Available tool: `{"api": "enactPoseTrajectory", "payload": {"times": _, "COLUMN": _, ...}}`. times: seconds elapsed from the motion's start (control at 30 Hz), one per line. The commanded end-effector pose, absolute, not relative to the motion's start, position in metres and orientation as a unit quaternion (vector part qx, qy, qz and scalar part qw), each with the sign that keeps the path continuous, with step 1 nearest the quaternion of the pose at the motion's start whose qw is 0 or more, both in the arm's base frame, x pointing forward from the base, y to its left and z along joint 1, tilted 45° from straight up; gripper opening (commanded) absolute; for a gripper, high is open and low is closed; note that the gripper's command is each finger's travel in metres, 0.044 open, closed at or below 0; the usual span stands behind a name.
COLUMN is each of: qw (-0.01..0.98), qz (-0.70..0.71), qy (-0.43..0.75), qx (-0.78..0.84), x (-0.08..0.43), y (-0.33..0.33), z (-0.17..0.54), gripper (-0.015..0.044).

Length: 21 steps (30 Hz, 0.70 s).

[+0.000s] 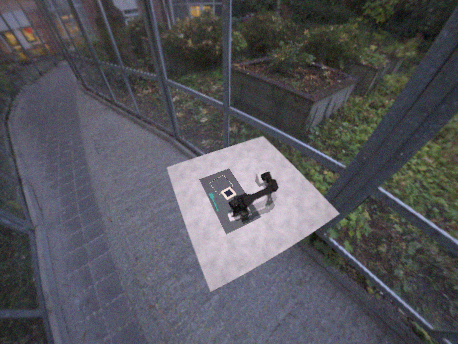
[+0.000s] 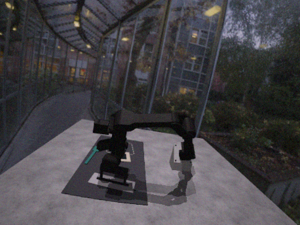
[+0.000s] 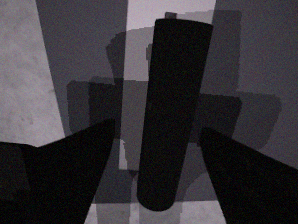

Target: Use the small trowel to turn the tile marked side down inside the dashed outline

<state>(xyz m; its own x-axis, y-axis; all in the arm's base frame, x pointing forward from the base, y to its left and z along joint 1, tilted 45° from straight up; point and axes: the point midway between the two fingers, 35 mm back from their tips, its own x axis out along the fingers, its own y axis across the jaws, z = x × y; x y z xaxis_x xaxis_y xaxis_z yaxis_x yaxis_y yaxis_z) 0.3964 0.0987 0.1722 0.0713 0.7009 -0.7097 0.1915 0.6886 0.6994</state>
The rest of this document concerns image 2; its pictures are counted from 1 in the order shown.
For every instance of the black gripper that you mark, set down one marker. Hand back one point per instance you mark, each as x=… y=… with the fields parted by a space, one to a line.
x=113 y=159

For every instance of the teal small trowel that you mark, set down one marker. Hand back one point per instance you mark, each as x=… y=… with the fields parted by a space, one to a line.
x=94 y=151

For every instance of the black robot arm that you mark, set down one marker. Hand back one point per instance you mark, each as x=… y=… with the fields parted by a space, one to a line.
x=123 y=121

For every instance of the beige square tile with dark centre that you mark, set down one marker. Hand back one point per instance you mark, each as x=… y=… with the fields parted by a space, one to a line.
x=126 y=157

